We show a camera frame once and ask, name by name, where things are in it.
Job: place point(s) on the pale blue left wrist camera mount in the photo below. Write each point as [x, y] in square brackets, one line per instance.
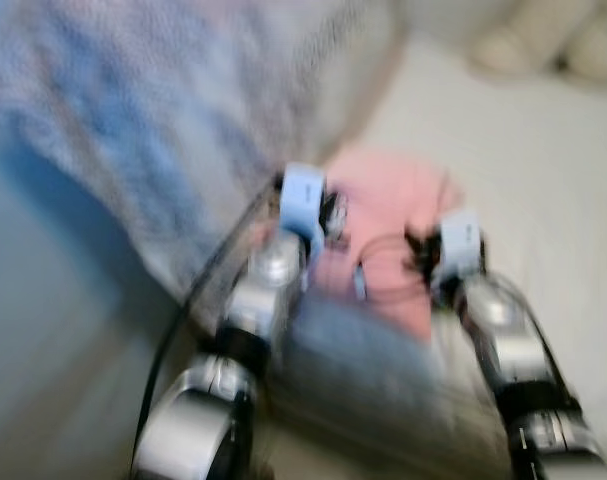
[303, 195]

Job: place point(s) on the pale blue wrist camera mount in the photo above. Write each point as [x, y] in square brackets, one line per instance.
[461, 240]
[303, 195]

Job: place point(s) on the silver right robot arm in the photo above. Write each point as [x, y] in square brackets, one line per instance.
[508, 330]

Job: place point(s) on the pale blue right wrist camera mount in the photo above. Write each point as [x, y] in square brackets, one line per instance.
[461, 240]

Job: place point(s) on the pink shirt with dark print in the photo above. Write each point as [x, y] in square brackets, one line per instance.
[393, 200]

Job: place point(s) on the white bed mattress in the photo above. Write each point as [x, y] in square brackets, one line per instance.
[543, 180]

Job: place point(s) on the beige plush toy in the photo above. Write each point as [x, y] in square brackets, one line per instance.
[523, 50]

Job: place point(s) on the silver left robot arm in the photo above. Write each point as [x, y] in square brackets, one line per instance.
[198, 420]

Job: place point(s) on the light blue denim garment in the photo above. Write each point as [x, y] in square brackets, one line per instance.
[363, 360]

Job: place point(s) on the patterned padded bed headboard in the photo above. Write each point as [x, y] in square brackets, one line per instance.
[133, 100]

